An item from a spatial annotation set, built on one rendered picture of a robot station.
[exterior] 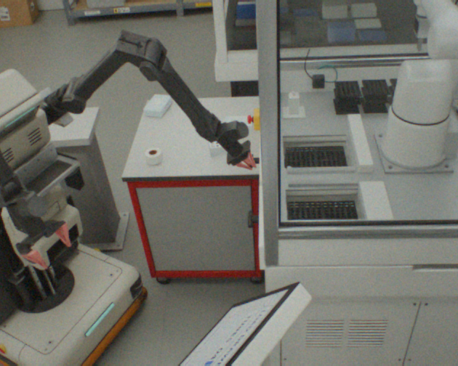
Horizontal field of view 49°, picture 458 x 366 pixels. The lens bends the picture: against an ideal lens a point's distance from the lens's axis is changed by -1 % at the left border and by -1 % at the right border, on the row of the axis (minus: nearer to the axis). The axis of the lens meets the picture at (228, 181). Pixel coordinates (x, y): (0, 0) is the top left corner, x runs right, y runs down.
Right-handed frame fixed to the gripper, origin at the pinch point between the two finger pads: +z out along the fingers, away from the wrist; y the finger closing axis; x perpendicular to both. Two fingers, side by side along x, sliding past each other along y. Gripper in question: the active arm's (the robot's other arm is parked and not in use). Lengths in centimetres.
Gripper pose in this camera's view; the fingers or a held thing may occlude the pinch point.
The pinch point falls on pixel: (252, 166)
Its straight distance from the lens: 190.4
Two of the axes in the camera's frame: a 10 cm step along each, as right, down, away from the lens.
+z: 6.3, 6.0, 4.9
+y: 7.7, -4.6, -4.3
